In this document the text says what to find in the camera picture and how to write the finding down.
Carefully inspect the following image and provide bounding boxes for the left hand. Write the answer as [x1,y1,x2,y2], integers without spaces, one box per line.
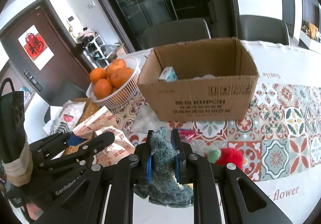
[26,202,43,221]

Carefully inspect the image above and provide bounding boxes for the white tv console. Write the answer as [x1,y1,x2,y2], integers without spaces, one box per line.
[299,30,321,54]

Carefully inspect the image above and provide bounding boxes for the red white snack packets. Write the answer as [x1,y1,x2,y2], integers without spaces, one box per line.
[72,106,135,167]

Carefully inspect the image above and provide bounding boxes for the blue-grey fuzzy cloth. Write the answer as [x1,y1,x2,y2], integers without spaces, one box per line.
[134,126,194,208]

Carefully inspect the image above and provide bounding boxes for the orange upper left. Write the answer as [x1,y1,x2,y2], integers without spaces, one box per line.
[89,67,106,84]

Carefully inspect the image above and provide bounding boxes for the woven wicker tray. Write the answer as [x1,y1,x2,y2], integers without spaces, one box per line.
[73,97,100,125]

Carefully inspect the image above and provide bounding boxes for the light blue tissue pack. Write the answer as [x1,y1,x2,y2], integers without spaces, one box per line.
[159,67,179,82]

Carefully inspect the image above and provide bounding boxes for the brown entrance door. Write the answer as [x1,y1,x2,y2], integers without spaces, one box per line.
[1,0,90,105]

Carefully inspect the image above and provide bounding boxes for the orange centre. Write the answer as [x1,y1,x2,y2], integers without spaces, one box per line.
[110,68,133,88]

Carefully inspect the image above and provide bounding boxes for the orange top back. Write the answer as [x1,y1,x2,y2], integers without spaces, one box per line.
[112,59,127,68]

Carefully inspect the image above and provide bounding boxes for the orange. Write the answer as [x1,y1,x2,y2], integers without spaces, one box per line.
[112,59,127,68]
[89,67,106,84]
[93,79,113,100]
[110,68,133,88]

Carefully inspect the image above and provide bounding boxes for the illustrated white paper bag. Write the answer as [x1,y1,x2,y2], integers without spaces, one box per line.
[43,101,86,136]

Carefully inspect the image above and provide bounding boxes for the patterned tablecloth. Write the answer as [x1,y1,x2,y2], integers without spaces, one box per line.
[115,41,320,223]

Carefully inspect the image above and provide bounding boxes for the white plastic fruit basket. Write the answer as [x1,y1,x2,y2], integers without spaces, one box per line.
[86,57,140,109]

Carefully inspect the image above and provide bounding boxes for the brown cardboard box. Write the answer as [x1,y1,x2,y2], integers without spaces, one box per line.
[137,38,259,121]

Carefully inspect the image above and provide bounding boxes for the right grey dining chair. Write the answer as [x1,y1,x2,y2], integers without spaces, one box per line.
[237,15,290,45]

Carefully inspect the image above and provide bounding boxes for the left grey dining chair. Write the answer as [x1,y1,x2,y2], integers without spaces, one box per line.
[143,18,211,49]

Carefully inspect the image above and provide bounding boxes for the small cardboard box on floor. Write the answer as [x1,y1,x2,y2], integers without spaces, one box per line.
[110,44,128,60]

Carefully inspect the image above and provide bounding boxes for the orange front left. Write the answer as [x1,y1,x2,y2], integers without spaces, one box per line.
[93,79,113,100]

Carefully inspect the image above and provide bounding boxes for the red hawthorn snack bag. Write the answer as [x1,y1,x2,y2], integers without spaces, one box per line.
[177,128,195,143]

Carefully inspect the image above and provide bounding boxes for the red green plush toy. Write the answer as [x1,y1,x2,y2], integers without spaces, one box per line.
[206,147,243,170]

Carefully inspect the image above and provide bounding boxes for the grey dining chair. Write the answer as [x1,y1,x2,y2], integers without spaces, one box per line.
[143,18,211,49]
[237,15,290,45]

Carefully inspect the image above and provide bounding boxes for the red fu poster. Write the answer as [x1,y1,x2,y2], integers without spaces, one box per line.
[18,25,54,70]

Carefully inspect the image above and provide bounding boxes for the white shoe shelf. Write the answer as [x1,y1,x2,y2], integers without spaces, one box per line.
[83,34,109,68]

